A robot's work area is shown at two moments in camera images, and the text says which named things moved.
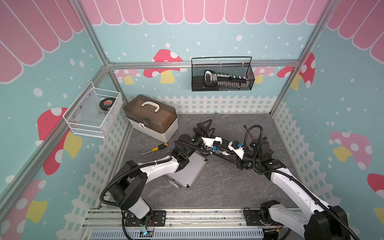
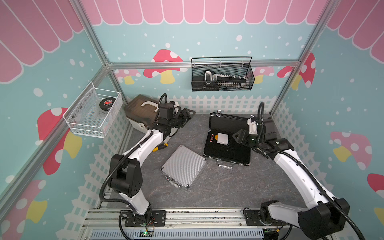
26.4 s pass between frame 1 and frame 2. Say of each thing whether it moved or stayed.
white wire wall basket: stayed
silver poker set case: stayed
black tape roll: stayed
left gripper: moved
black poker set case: moved
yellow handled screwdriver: stayed
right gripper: moved
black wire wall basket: stayed
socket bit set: stayed
